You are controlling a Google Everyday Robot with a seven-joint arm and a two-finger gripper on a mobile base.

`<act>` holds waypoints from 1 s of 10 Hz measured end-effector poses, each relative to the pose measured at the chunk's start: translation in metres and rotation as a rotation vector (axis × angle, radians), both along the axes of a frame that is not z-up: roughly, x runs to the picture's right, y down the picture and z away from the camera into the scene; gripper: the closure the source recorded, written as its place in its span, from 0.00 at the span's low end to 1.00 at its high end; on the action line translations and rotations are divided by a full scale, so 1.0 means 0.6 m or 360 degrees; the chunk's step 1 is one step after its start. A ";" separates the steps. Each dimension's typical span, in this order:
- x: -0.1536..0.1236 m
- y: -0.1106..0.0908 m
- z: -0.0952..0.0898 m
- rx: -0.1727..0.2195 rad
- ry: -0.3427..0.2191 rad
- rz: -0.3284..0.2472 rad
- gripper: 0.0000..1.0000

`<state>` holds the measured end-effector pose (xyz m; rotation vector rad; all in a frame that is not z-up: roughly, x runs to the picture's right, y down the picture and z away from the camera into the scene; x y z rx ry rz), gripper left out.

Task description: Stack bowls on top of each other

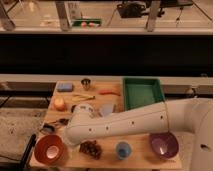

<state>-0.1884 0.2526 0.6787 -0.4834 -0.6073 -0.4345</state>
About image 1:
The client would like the green plastic tray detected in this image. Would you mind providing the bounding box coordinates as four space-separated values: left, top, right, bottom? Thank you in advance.
123 77 165 110

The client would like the purple plastic bowl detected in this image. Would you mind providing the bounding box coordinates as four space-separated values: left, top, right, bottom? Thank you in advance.
149 132 179 159

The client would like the bunch of dark grapes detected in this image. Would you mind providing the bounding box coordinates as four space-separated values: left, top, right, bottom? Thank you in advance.
79 140 102 159

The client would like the blue sponge block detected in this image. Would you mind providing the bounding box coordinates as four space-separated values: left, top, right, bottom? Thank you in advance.
56 83 73 92

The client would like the black chair back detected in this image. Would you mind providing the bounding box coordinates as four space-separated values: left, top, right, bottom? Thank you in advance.
20 134 36 171

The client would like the light blue cloth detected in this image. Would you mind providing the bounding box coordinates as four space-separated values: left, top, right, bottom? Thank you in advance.
99 103 115 117

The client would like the red plastic bowl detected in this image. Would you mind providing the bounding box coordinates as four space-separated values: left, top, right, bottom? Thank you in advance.
34 135 64 165

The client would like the orange apple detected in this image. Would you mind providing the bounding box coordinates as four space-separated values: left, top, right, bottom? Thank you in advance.
54 98 66 111

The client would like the small metal cup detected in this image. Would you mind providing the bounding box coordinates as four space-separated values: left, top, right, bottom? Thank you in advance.
81 78 91 91

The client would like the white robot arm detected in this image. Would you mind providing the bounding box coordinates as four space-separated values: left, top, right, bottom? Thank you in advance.
63 98 213 171

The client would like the blue plastic cup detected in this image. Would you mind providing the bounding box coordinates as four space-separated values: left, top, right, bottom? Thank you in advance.
115 142 132 160

